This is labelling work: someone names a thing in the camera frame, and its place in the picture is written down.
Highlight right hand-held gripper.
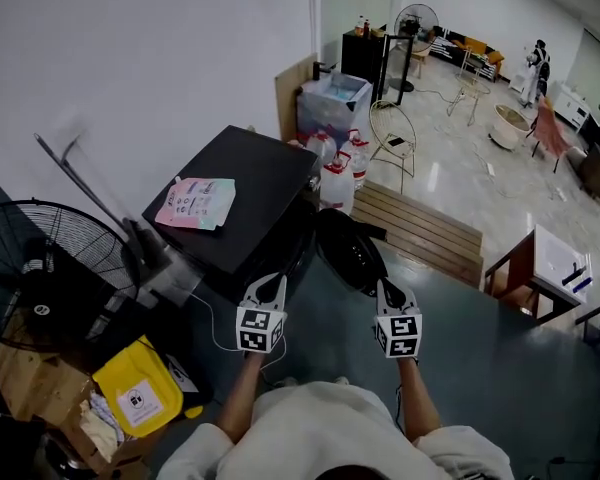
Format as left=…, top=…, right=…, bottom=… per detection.
left=373, top=277, right=424, bottom=361

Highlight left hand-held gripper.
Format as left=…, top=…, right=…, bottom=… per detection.
left=235, top=273, right=289, bottom=356

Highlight person's right forearm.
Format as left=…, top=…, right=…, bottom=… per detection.
left=396, top=357, right=444, bottom=442

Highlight person's left forearm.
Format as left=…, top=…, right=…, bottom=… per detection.
left=215, top=352, right=266, bottom=444

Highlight black washing machine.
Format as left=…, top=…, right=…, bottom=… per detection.
left=141, top=124, right=321, bottom=309

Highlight wooden slatted step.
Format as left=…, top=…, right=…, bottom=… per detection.
left=349, top=180, right=485, bottom=290

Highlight flat black device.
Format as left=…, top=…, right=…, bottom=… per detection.
left=360, top=220, right=390, bottom=242

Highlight pastel detergent refill pouch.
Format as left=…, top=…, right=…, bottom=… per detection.
left=154, top=176, right=237, bottom=232

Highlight person's white shirt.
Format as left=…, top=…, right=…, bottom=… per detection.
left=154, top=380, right=516, bottom=480

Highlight yellow lidded trash bin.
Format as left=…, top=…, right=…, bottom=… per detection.
left=92, top=335, right=214, bottom=439

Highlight wooden side table white top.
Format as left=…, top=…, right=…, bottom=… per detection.
left=483, top=223, right=594, bottom=325

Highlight black handheld tool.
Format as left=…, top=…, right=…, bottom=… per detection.
left=561, top=262, right=587, bottom=287

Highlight plywood board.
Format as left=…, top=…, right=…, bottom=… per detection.
left=273, top=52, right=320, bottom=142

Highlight clear plastic storage bin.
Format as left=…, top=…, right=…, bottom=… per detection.
left=295, top=70, right=374, bottom=142

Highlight round white tub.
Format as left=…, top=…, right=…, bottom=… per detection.
left=488, top=103, right=531, bottom=150

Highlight crumpled beige cloth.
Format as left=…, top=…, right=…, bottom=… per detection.
left=79, top=392, right=126, bottom=450

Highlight pink chair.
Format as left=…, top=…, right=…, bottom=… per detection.
left=527, top=95, right=571, bottom=173

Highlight black cabinet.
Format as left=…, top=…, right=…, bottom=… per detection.
left=340, top=25, right=389, bottom=104

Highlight plain cardboard box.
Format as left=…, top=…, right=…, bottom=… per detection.
left=0, top=337, right=94, bottom=427

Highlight striped sofa yellow cushions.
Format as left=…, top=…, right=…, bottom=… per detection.
left=429, top=28, right=506, bottom=82

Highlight white power cable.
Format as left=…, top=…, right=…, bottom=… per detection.
left=189, top=291, right=289, bottom=372

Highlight grey long-handled dustpan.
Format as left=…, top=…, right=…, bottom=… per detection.
left=33, top=132, right=204, bottom=309

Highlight clear water jug red handle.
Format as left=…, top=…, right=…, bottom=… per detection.
left=339, top=130, right=371, bottom=192
left=319, top=151, right=356, bottom=215
left=305, top=126, right=338, bottom=165

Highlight gold wire chair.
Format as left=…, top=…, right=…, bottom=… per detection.
left=368, top=99, right=418, bottom=194

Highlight large black pedestal fan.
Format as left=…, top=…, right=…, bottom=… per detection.
left=0, top=198, right=142, bottom=354

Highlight gold wire table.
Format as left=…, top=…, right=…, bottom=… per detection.
left=447, top=55, right=491, bottom=127

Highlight black frame stand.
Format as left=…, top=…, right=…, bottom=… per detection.
left=381, top=32, right=415, bottom=107

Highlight small black pedestal fan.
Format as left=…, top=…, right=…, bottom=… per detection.
left=393, top=3, right=440, bottom=93

